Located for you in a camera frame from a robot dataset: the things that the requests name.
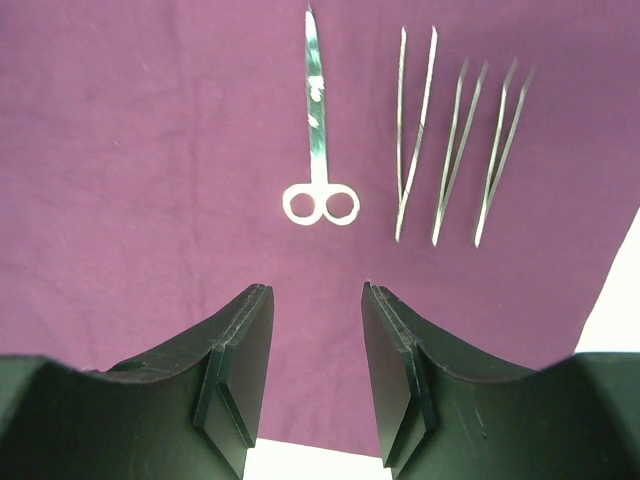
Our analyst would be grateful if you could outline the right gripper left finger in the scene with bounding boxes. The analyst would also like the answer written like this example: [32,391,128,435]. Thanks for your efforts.
[1,284,274,479]

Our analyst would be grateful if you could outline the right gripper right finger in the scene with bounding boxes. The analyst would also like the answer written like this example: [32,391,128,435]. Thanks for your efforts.
[361,283,639,479]

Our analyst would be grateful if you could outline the white thin instrument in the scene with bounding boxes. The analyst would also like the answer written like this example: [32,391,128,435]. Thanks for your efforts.
[431,59,489,246]

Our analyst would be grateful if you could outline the steel tweezers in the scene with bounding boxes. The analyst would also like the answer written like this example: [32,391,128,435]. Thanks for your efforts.
[394,25,439,243]
[473,58,535,249]

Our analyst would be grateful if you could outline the steel scissors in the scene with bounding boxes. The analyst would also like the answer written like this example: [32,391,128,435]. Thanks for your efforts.
[282,5,361,227]

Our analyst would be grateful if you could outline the purple cloth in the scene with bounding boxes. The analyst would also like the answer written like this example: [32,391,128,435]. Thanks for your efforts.
[1,1,639,456]

